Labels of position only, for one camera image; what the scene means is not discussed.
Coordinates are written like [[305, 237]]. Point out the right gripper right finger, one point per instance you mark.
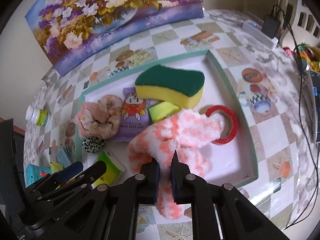
[[219, 212]]

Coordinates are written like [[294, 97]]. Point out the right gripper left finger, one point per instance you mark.
[[110, 212]]

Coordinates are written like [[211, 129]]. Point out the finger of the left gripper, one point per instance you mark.
[[43, 207], [50, 182]]

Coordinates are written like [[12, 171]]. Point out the light blue face mask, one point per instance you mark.
[[65, 156]]

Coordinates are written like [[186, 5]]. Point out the black white leopard scrunchie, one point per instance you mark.
[[93, 144]]

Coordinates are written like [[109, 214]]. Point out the green tissue pack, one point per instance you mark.
[[114, 169]]

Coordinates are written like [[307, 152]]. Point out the pink fabric scrunchie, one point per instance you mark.
[[100, 119]]

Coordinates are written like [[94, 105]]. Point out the purple cartoon snack packet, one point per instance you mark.
[[135, 116]]

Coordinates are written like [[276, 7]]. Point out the red tape roll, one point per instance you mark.
[[228, 121]]

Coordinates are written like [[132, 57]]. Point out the pink white fuzzy cloth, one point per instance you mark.
[[184, 134]]

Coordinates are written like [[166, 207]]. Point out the green yellow sponge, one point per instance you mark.
[[181, 87]]

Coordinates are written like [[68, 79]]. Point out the teal plush toy cube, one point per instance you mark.
[[34, 173]]

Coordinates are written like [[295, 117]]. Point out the white pill bottle green label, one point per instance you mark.
[[38, 116]]

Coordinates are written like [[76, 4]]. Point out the white tray teal rim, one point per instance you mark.
[[234, 162]]

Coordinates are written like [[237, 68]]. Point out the patterned tablecloth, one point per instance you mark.
[[267, 84]]

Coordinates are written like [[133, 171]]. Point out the floral canvas painting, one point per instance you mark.
[[70, 31]]

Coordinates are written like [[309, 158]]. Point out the white power strip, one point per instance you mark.
[[254, 30]]

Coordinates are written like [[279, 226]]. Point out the black power adapter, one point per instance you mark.
[[270, 26]]

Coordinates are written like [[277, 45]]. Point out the white shelf unit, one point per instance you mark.
[[304, 24]]

